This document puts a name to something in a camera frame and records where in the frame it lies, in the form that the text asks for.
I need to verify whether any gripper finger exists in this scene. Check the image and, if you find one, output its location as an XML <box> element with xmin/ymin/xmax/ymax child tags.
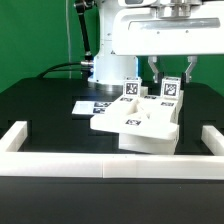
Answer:
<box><xmin>148</xmin><ymin>56</ymin><xmax>159</xmax><ymax>83</ymax></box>
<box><xmin>182</xmin><ymin>56</ymin><xmax>198</xmax><ymax>83</ymax></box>

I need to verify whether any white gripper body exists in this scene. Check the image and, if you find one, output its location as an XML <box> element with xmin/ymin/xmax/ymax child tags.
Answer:
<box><xmin>112</xmin><ymin>0</ymin><xmax>224</xmax><ymax>56</ymax></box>

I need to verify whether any white chair back bar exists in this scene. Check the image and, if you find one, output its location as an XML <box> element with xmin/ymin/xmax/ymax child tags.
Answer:
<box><xmin>157</xmin><ymin>91</ymin><xmax>184</xmax><ymax>124</ymax></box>

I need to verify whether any white chair back part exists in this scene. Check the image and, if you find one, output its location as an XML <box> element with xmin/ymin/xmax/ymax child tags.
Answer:
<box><xmin>89</xmin><ymin>87</ymin><xmax>181</xmax><ymax>140</ymax></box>

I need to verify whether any white tag sheet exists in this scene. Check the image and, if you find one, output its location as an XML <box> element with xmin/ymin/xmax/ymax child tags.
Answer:
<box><xmin>72</xmin><ymin>101</ymin><xmax>110</xmax><ymax>115</ymax></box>

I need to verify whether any black cable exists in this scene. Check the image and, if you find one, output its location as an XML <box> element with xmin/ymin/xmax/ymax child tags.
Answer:
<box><xmin>36</xmin><ymin>61</ymin><xmax>92</xmax><ymax>79</ymax></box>

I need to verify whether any black camera stand pole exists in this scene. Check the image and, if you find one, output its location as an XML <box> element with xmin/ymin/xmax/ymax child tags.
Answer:
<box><xmin>74</xmin><ymin>0</ymin><xmax>95</xmax><ymax>66</ymax></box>

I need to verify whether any white U-shaped fence frame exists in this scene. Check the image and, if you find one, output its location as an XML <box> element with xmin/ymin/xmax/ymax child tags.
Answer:
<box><xmin>0</xmin><ymin>121</ymin><xmax>224</xmax><ymax>180</ymax></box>

